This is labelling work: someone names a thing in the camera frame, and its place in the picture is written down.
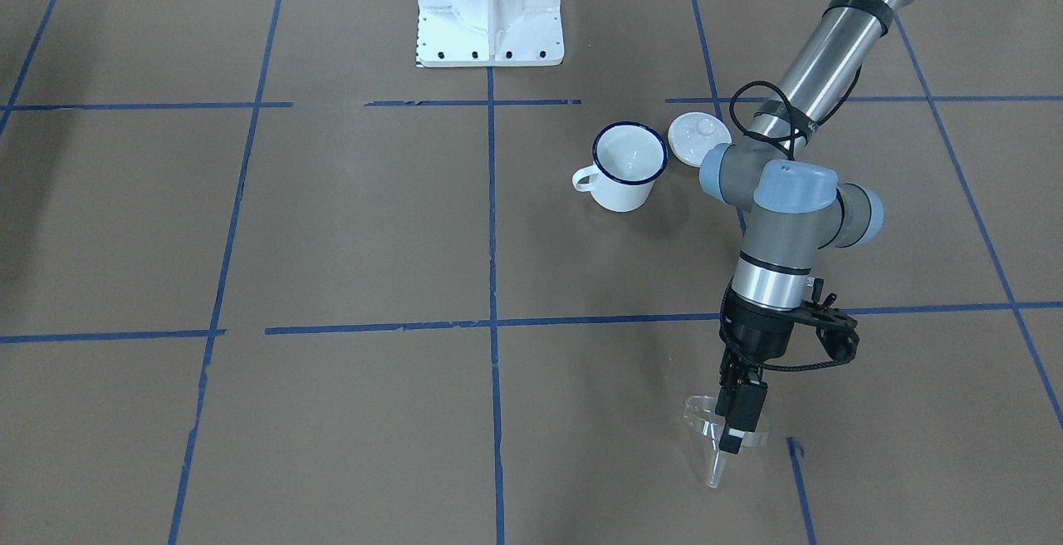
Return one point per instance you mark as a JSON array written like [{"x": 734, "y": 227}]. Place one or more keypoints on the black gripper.
[{"x": 757, "y": 331}]

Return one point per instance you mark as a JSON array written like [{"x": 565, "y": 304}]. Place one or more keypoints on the clear glass funnel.
[{"x": 707, "y": 430}]

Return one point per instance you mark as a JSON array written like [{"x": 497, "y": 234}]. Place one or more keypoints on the white enamel mug lid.
[{"x": 692, "y": 135}]

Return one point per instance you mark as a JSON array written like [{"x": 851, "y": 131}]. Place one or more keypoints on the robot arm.
[{"x": 794, "y": 209}]

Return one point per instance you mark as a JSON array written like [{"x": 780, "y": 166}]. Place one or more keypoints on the white enamel mug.
[{"x": 627, "y": 157}]

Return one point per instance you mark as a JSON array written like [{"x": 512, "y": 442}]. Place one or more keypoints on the brown paper table cover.
[{"x": 264, "y": 280}]

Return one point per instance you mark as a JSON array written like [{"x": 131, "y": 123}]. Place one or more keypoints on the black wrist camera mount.
[{"x": 835, "y": 330}]

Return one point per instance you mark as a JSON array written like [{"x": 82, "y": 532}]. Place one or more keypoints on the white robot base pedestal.
[{"x": 481, "y": 33}]

